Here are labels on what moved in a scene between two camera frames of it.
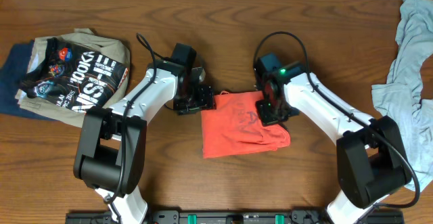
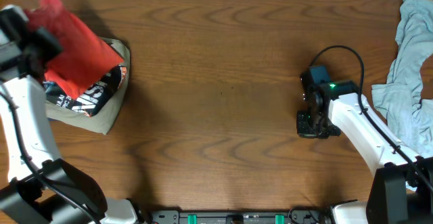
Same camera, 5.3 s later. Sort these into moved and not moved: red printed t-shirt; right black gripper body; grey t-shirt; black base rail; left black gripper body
Moved: red printed t-shirt; left black gripper body; right black gripper body
Not moved: black base rail; grey t-shirt
